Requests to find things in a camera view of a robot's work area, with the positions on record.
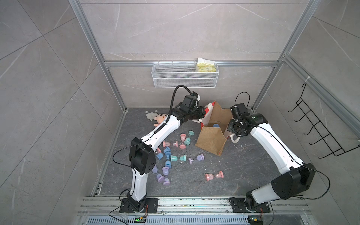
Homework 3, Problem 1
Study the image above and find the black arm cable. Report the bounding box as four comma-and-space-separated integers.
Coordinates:
234, 91, 331, 201
108, 85, 195, 225

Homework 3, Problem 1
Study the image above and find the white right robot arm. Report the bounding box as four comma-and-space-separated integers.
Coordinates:
227, 103, 316, 212

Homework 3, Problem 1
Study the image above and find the green hourglass near bag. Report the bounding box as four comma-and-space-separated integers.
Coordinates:
184, 130, 195, 145

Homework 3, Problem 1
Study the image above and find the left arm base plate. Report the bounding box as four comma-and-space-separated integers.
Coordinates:
119, 198, 159, 213

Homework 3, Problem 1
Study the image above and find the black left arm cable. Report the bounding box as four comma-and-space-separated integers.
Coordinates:
108, 85, 195, 225

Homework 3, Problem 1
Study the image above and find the black wire hook rack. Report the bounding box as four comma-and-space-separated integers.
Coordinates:
288, 83, 360, 159

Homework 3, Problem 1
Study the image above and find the blue hourglass in pile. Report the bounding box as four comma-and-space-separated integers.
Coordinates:
156, 146, 172, 169

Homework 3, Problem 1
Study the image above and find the white fluffy plush toy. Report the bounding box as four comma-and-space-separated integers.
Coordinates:
145, 110, 158, 121

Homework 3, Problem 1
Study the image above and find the pink hourglass lying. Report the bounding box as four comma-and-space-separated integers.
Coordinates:
163, 141, 179, 148

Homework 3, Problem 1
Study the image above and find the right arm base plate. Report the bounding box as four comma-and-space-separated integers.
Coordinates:
229, 197, 271, 213

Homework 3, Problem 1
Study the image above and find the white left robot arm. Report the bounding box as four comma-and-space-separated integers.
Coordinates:
127, 92, 205, 205

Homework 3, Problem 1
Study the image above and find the purple hourglass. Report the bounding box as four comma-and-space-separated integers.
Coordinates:
163, 178, 171, 186
151, 166, 170, 183
188, 154, 204, 164

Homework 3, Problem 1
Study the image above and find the pink plush doll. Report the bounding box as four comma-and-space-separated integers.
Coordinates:
154, 114, 167, 127

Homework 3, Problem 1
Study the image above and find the yellow wipes packet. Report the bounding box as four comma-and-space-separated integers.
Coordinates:
196, 58, 217, 73

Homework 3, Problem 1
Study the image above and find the white wire wall basket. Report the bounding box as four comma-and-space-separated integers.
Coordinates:
151, 63, 219, 89

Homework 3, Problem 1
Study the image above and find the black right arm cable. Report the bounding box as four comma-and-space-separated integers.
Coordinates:
234, 91, 331, 201

